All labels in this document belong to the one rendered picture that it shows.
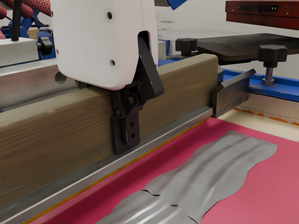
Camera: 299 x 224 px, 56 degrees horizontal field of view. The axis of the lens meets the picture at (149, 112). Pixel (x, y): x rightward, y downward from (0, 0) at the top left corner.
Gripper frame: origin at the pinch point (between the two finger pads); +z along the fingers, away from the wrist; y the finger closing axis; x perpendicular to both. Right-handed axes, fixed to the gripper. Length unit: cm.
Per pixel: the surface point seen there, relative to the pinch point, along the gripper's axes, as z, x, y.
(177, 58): 10, 66, -44
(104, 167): 2.1, -3.6, 2.8
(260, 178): 6.0, 9.4, 12.2
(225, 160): 5.6, 9.5, 7.9
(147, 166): 6.0, 3.1, 1.5
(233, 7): -5, 104, -43
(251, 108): 5.3, 25.0, 3.8
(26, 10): -8, 36, -96
